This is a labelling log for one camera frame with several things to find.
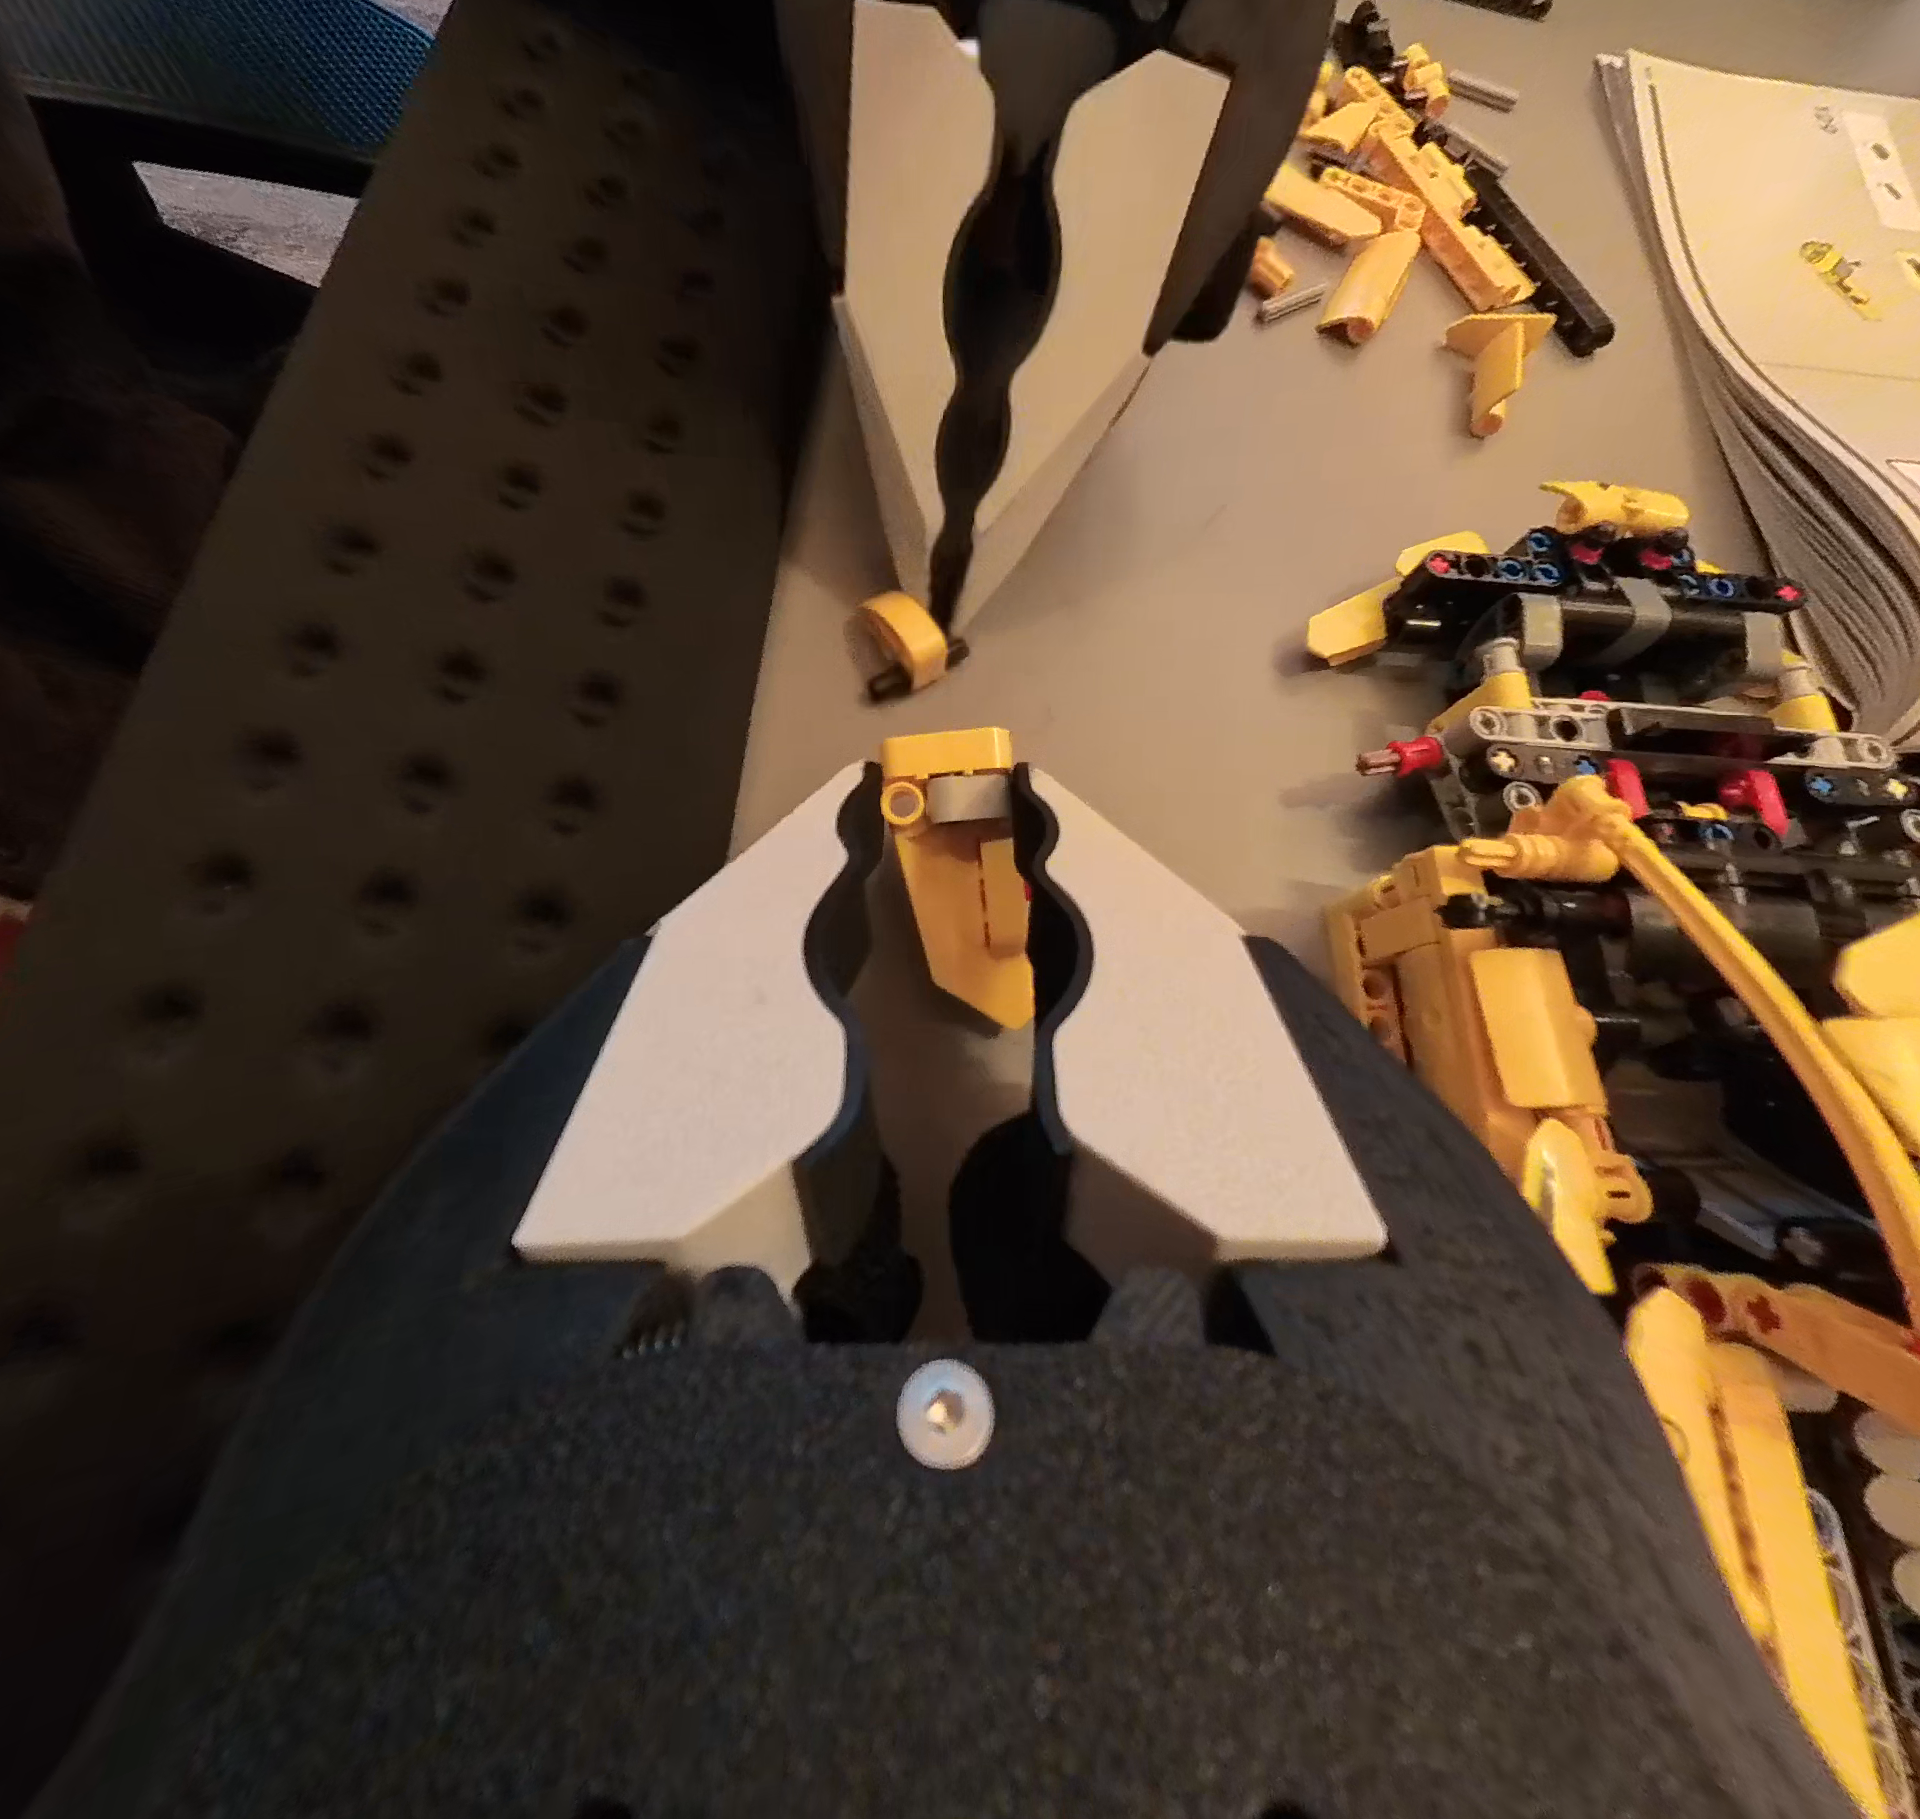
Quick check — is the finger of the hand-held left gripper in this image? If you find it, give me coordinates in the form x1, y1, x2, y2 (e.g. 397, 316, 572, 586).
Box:
832, 0, 1004, 622
956, 46, 1243, 624

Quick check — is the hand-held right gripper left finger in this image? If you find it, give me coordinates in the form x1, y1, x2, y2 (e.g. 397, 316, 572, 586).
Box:
512, 764, 923, 1344

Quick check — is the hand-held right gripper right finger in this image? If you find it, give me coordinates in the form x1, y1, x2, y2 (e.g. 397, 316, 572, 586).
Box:
952, 764, 1391, 1342

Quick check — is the yellow panel with red pins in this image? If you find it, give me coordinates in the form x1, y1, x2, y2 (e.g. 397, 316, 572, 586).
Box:
875, 728, 1040, 1034

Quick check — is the yellow curved liftarm piece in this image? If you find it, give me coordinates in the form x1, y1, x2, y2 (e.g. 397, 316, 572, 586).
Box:
857, 590, 954, 688

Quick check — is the grey desk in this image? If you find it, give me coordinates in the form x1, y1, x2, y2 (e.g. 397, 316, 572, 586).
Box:
725, 0, 1920, 1401

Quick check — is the yellow brick car model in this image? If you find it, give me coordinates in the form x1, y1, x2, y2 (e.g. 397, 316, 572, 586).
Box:
1304, 482, 1920, 1819

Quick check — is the black long brick beam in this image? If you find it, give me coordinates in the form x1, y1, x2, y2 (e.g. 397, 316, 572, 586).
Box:
1416, 124, 1620, 356

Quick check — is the dark perforated panel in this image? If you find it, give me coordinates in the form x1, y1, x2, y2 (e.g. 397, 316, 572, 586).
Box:
0, 0, 845, 1551

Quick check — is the instruction booklet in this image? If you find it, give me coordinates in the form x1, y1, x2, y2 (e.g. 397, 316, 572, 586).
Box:
1591, 50, 1920, 748

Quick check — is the black office chair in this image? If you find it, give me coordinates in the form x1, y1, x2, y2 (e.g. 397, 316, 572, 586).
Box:
0, 0, 437, 294

